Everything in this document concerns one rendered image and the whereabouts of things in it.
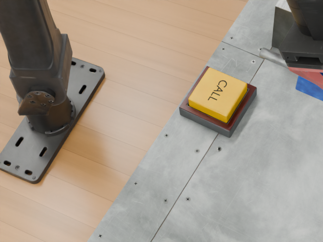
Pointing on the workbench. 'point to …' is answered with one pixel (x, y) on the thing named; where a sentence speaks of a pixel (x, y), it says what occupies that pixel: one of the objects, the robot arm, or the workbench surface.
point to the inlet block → (315, 92)
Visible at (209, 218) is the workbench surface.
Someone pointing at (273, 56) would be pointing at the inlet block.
